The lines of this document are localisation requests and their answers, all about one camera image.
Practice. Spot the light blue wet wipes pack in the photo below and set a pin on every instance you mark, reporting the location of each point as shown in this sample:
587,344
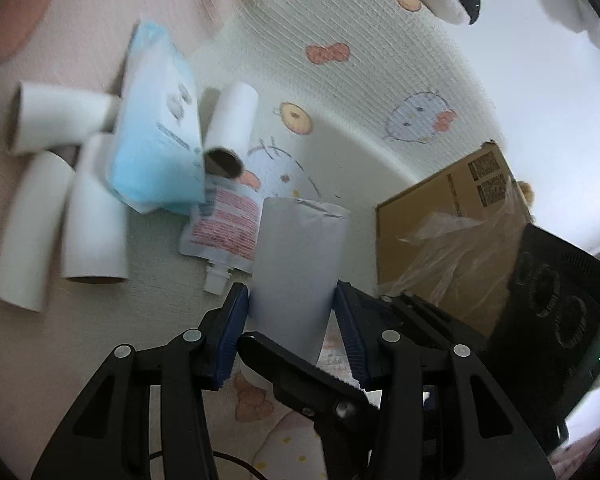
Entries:
155,125

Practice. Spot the pink cat print blanket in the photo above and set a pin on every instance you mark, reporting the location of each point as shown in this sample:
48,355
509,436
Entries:
105,0

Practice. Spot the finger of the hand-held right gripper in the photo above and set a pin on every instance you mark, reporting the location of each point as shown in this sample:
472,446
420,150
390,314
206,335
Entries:
430,317
290,365

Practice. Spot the white paper roll core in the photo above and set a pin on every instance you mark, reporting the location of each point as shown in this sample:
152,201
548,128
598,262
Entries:
295,270

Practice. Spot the pile of white tubes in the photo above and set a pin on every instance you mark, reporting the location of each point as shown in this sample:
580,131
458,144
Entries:
95,220

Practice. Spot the cream cat print blanket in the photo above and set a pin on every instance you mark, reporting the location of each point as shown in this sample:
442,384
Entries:
355,110

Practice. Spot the pink white spout pouch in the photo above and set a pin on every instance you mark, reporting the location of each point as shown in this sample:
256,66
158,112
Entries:
230,225

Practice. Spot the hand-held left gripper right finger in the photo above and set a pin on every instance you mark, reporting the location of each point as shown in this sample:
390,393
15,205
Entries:
352,340

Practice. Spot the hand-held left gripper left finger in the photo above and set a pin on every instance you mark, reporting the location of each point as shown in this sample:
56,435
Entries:
230,340

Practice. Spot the brown cardboard box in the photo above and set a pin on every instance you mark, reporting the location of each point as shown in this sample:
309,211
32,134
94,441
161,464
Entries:
430,195

